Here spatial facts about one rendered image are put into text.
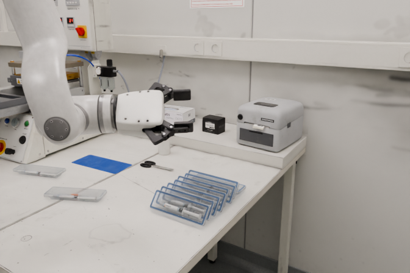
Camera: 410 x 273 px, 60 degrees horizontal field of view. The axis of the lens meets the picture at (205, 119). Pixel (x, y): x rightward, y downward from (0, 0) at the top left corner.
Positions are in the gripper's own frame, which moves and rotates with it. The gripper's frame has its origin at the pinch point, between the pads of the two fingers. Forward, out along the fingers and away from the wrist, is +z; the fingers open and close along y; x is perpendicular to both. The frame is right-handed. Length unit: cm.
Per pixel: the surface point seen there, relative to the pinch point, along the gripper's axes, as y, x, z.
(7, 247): 17, -29, -45
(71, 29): -88, -43, -50
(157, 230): 13.9, -32.5, -9.2
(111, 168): -21, -57, -28
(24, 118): -43, -52, -64
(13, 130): -41, -56, -69
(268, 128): -29, -47, 32
